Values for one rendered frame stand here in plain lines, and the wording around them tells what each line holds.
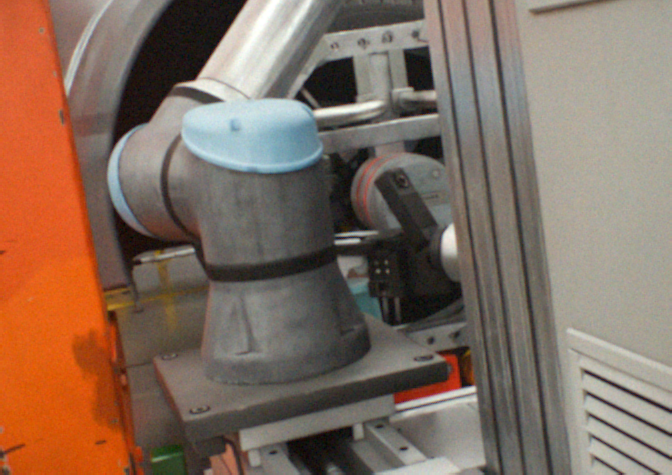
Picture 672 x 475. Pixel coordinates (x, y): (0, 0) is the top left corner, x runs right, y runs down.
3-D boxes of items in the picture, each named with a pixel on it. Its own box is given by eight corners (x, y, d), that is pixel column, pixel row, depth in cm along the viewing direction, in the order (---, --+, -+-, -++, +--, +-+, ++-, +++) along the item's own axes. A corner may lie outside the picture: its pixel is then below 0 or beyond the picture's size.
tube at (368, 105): (379, 117, 170) (369, 51, 168) (412, 120, 151) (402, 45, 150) (271, 135, 166) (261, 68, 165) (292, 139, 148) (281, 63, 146)
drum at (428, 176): (432, 225, 180) (421, 143, 178) (474, 241, 160) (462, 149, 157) (352, 240, 178) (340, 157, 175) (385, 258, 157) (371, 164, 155)
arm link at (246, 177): (250, 271, 86) (223, 105, 84) (171, 261, 96) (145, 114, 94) (364, 239, 93) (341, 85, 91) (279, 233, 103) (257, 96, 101)
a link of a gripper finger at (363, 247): (326, 258, 142) (386, 253, 138) (324, 246, 142) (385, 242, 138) (340, 250, 146) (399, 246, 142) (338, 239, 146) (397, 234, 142)
